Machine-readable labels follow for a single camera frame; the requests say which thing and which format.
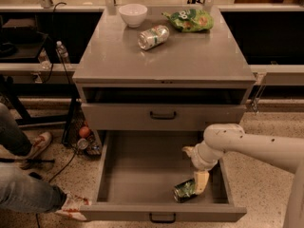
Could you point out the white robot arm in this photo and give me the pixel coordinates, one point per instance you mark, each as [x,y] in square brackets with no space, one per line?
[281,152]

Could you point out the grey drawer cabinet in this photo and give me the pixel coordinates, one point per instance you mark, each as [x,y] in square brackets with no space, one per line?
[200,68]

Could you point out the silver green soda can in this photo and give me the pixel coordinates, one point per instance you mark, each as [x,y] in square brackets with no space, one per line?
[153,37]

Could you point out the person leg in jeans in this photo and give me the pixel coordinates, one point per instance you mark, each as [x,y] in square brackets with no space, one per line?
[11,136]
[22,193]

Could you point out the green chip bag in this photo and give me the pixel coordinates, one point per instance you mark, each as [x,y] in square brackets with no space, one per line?
[190,20]

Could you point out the black wire basket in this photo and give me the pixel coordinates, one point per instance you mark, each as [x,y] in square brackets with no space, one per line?
[77,134]

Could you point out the black side table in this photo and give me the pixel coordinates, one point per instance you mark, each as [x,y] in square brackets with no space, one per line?
[21,76]

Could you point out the closed grey middle drawer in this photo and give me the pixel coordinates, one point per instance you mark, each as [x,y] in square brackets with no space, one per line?
[160,117]

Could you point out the orange fruit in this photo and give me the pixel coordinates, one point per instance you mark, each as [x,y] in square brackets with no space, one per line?
[84,132]

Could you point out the clear water bottle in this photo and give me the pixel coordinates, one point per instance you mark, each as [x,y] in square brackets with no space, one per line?
[62,53]
[44,60]

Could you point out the white bowl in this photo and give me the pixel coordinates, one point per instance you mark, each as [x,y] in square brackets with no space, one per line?
[133,14]

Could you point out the silver can on floor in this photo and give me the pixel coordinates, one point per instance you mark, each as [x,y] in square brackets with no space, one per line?
[82,144]

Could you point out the open grey bottom drawer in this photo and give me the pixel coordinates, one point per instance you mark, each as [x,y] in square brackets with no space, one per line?
[138,173]

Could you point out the white orange sneaker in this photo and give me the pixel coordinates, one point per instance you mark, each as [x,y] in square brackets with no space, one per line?
[72,207]
[39,145]

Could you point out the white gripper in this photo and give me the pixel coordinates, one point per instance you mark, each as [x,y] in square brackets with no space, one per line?
[198,160]

